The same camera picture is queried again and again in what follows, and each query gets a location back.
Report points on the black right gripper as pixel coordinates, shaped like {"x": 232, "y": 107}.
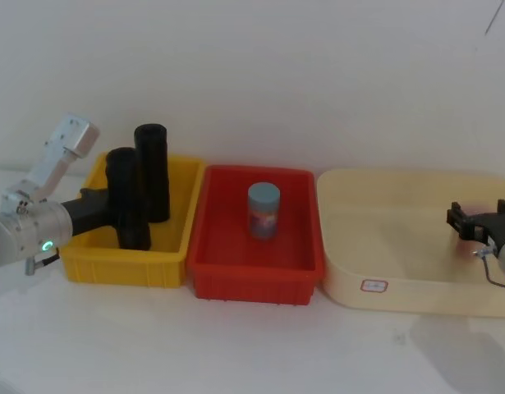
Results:
{"x": 488, "y": 227}

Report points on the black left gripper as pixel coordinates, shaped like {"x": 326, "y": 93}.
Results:
{"x": 90, "y": 209}

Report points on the black cylinder roll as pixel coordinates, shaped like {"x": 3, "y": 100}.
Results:
{"x": 153, "y": 172}
{"x": 129, "y": 193}

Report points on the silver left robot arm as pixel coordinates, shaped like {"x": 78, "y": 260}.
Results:
{"x": 34, "y": 230}

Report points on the yellow plastic bin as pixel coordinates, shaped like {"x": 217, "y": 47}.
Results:
{"x": 125, "y": 267}

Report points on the cream plastic basin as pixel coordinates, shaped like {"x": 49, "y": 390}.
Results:
{"x": 400, "y": 254}

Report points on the white sticker with red border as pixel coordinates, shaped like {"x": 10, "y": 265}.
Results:
{"x": 374, "y": 285}

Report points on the white table cloth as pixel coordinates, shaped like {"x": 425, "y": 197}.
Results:
{"x": 153, "y": 349}

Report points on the can with grey-blue lid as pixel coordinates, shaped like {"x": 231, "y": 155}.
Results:
{"x": 263, "y": 213}

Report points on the red plastic bin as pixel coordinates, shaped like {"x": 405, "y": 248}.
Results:
{"x": 252, "y": 283}

